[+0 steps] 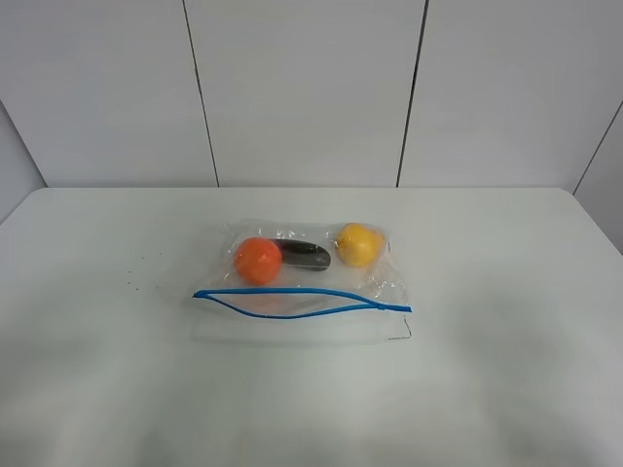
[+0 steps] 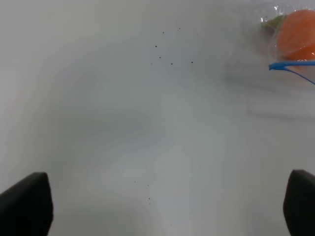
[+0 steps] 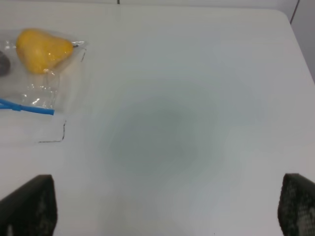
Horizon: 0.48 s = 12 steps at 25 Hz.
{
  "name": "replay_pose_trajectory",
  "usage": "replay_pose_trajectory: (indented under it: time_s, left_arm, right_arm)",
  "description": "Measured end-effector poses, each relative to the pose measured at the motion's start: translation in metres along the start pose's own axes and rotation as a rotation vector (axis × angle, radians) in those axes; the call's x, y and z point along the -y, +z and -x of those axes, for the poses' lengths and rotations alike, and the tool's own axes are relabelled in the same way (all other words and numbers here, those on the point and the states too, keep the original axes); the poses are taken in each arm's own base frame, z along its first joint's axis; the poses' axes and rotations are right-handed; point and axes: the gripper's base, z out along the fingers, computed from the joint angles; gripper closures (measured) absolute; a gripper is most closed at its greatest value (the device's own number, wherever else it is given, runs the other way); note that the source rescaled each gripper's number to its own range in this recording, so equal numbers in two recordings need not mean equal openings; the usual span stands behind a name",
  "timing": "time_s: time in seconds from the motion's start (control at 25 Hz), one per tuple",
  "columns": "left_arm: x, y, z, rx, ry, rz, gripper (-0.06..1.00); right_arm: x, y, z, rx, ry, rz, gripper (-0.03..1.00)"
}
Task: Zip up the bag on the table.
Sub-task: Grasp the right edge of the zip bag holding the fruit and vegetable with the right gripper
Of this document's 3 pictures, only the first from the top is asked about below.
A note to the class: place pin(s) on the clear zip bag blue zipper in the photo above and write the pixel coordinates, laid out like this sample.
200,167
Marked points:
342,304

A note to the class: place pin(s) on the purple eggplant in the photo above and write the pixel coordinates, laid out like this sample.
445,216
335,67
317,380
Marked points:
303,254

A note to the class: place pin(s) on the orange fruit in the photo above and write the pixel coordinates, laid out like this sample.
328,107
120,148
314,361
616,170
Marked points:
257,261

